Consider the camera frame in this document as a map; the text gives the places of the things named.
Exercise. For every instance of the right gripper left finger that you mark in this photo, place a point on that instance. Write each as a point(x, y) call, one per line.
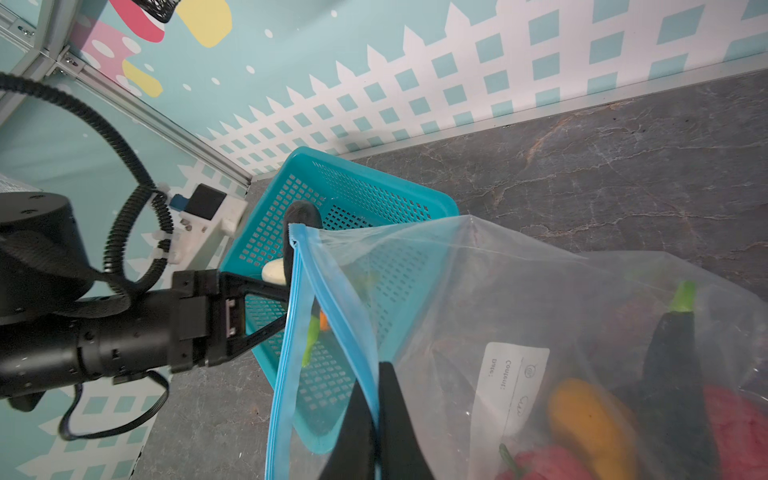
point(354, 455)

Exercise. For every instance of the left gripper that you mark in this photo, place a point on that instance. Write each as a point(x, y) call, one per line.
point(178, 327)

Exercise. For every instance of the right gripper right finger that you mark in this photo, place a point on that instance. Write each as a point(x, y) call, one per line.
point(399, 453)

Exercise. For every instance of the green toy vegetable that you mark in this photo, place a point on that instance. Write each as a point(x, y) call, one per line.
point(314, 329)

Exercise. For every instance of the teal plastic basket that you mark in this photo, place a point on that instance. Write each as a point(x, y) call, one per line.
point(348, 196)

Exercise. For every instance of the red toy pepper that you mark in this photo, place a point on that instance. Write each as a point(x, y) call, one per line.
point(549, 463)

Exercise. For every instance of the clear zip top bag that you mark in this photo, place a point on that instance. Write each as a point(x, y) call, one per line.
point(508, 318)

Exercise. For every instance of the dark toy eggplant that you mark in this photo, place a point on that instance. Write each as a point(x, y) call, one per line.
point(672, 410)

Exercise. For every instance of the pink toy fruit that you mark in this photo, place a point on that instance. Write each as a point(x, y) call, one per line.
point(740, 433)

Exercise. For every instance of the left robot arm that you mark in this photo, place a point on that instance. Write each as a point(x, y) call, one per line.
point(44, 269)

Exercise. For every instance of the white green toy cabbage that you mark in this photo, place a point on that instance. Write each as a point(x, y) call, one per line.
point(273, 272)

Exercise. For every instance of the orange yellow toy pepper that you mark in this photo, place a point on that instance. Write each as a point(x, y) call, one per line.
point(324, 322)

